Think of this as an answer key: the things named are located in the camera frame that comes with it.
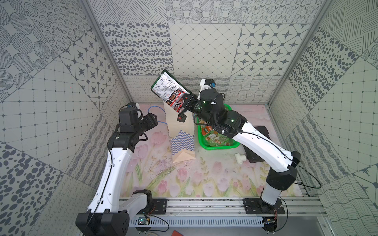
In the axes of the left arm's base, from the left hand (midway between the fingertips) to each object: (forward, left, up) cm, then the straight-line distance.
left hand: (150, 115), depth 73 cm
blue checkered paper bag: (-6, -16, -8) cm, 19 cm away
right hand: (0, -17, +13) cm, 21 cm away
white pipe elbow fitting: (-9, -50, -29) cm, 59 cm away
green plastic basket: (+4, -33, -28) cm, 43 cm away
